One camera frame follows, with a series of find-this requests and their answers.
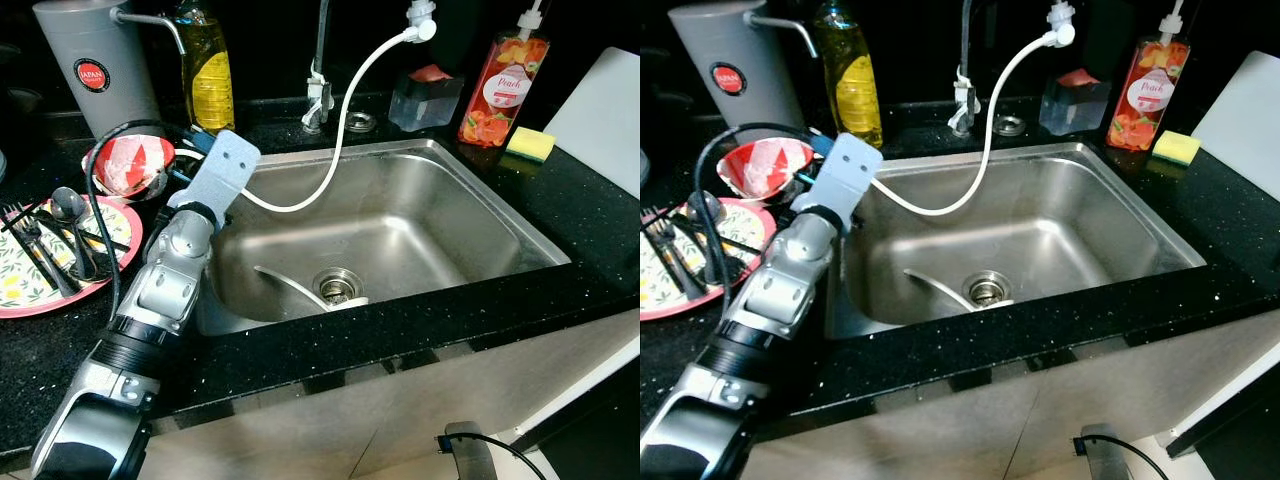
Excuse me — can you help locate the red and white bowl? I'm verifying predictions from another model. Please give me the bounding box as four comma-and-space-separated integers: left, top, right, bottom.
81, 134, 178, 205
716, 137, 817, 207

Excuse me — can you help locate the black chopstick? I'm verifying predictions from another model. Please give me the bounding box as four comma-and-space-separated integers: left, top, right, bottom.
28, 204, 133, 253
688, 214, 768, 258

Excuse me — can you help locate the yellow dish soap bottle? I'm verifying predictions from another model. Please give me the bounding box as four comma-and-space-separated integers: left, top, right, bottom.
175, 0, 237, 137
812, 0, 886, 150

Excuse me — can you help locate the dark metal spoon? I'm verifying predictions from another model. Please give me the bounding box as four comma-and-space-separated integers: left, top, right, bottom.
49, 186, 102, 283
688, 190, 747, 287

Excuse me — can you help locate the grey jug with red sticker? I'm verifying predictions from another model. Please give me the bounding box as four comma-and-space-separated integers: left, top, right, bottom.
33, 0, 189, 139
668, 0, 813, 137

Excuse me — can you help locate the chrome faucet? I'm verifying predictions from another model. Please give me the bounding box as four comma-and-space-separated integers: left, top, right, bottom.
949, 0, 982, 139
302, 0, 335, 135

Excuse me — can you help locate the white utensil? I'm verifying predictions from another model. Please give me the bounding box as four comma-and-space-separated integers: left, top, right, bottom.
252, 264, 370, 312
902, 267, 1015, 314

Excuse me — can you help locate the pink floral plate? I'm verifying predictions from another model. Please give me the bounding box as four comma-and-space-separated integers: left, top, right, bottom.
640, 197, 780, 324
0, 194, 145, 320

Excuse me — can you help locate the metal sink drain strainer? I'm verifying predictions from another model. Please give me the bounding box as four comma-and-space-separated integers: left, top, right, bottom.
312, 267, 367, 307
967, 270, 1014, 307

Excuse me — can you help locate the white board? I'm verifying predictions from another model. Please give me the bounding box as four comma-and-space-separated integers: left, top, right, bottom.
544, 46, 641, 199
1191, 50, 1280, 202

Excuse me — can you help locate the clear plastic sponge box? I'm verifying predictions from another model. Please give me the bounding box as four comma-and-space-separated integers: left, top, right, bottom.
1037, 67, 1114, 138
387, 64, 467, 134

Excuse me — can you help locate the stainless steel sink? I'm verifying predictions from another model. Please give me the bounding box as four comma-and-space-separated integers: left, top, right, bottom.
194, 138, 574, 337
828, 142, 1210, 342

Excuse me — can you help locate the steel cabinet front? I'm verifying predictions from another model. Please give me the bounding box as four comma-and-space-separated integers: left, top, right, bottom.
750, 308, 1280, 480
140, 308, 641, 480

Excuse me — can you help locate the yellow sponge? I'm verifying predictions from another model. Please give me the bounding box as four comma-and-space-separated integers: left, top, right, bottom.
1151, 129, 1202, 168
504, 126, 558, 165

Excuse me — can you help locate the white tap head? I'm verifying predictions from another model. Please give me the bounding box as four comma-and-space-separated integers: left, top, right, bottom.
404, 0, 439, 44
1044, 0, 1077, 49

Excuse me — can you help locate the peach soap pump bottle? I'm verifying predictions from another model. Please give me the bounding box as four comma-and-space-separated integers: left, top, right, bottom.
457, 0, 552, 150
1104, 0, 1194, 154

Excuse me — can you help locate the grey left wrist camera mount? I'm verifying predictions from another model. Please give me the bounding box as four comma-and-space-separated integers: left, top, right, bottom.
165, 130, 262, 234
795, 132, 886, 237

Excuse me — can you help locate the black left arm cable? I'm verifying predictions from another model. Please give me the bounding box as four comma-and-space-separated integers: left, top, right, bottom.
692, 121, 851, 333
84, 119, 217, 323

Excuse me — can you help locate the white flexible hose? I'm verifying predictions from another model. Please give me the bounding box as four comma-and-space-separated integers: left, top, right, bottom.
873, 25, 1077, 219
240, 25, 438, 215

